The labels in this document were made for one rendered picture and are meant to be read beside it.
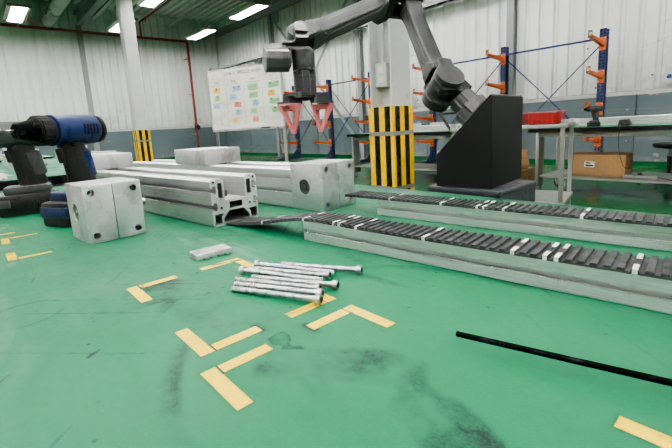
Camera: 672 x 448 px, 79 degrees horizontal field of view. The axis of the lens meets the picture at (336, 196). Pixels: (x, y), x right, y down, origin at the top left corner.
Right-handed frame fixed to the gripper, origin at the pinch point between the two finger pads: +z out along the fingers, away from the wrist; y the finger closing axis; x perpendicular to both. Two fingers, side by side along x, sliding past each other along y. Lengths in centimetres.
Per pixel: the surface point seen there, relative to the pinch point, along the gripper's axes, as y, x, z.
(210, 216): 37.0, 11.5, 14.1
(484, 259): 34, 60, 14
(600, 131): -441, -7, 22
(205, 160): 18.6, -19.8, 6.4
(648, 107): -737, 7, 0
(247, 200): 29.4, 12.3, 12.5
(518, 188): -27, 44, 17
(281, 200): 18.0, 8.7, 14.8
